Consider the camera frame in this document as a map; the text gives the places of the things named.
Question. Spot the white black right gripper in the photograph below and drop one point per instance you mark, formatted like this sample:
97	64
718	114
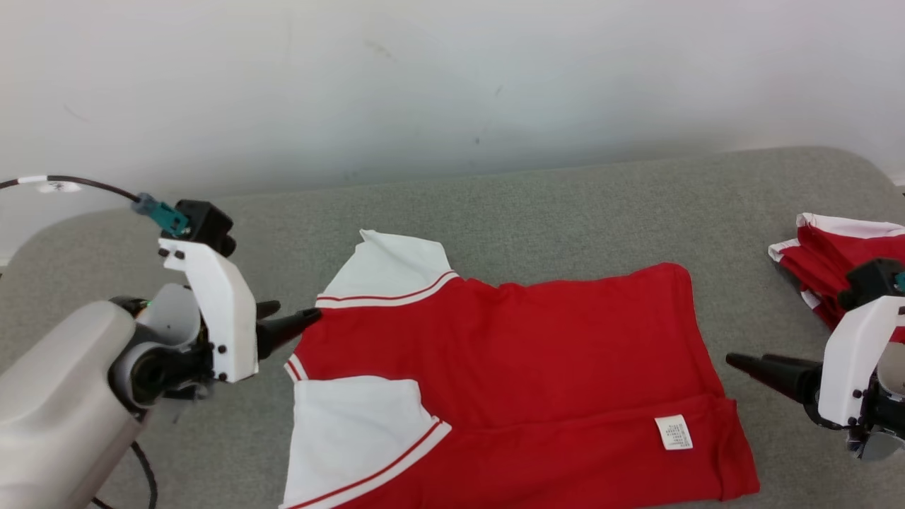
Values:
852	367

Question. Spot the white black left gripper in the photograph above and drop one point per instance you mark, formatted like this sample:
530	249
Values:
226	318

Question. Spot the red and white jersey shirt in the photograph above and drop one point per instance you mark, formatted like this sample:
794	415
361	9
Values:
820	261
530	367

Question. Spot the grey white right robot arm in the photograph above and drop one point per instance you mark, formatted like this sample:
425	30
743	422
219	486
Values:
894	367

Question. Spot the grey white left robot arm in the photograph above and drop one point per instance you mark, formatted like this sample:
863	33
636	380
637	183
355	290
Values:
56	396

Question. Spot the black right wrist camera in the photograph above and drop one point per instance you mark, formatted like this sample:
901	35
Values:
873	283

